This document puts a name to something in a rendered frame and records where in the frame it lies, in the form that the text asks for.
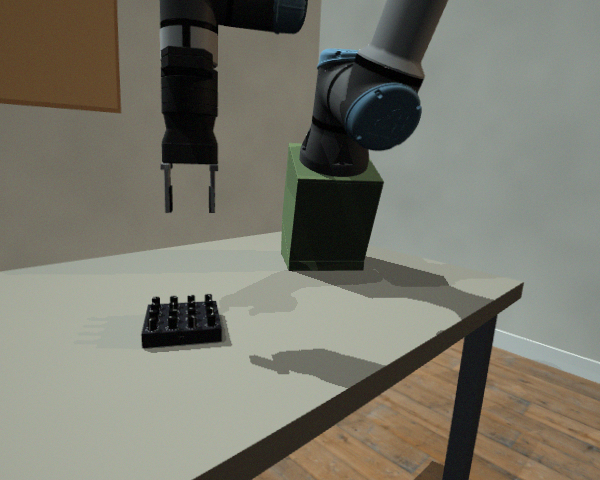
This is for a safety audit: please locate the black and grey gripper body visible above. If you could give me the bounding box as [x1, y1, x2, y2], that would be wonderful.
[160, 25, 218, 165]

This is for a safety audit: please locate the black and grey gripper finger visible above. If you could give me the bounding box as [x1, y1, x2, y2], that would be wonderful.
[160, 163, 173, 213]
[209, 164, 218, 213]

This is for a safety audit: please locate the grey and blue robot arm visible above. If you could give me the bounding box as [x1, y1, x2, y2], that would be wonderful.
[160, 0, 448, 177]

